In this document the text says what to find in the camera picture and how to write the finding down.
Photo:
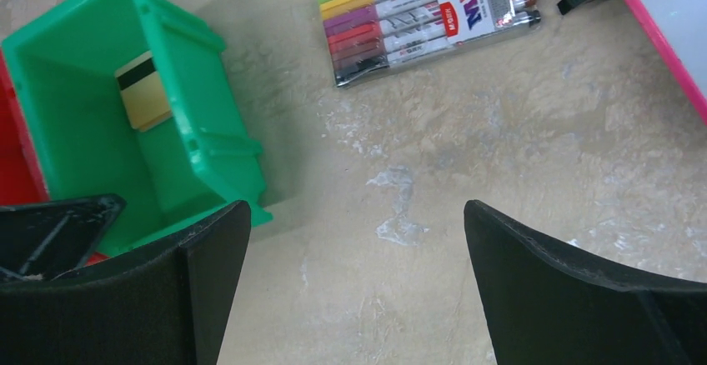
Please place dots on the pink framed whiteboard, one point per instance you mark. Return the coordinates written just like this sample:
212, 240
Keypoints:
677, 28

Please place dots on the marker pen pack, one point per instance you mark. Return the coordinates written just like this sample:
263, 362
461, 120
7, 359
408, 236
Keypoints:
365, 37

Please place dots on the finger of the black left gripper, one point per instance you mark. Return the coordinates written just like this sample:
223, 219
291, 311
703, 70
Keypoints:
44, 240

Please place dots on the red plastic bin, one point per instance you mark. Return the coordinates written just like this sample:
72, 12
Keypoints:
22, 181

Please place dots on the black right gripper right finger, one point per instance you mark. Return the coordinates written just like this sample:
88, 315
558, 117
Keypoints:
548, 302

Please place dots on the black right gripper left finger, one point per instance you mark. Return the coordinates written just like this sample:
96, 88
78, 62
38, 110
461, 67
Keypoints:
166, 302

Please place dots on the gold credit card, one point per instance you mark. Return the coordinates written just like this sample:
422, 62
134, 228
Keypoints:
142, 92

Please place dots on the green plastic bin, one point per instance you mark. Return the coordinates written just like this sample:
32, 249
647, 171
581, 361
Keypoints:
63, 66

